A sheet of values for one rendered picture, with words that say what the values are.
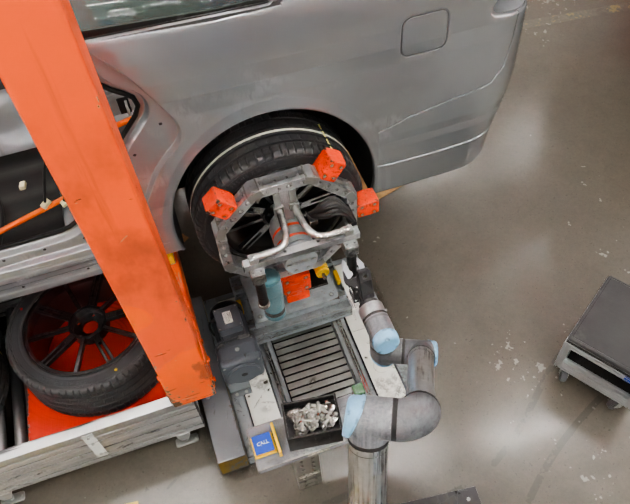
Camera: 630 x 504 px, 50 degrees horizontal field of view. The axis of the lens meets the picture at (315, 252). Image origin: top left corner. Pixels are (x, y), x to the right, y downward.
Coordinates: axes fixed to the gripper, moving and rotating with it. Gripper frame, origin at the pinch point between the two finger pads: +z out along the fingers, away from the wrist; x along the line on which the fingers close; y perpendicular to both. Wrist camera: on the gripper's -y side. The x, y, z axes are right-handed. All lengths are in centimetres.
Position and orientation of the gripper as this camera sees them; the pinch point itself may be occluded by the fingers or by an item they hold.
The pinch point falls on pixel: (349, 260)
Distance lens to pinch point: 247.6
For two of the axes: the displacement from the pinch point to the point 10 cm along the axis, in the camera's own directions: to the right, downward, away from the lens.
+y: 0.6, 6.0, 8.0
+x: 9.5, -2.9, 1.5
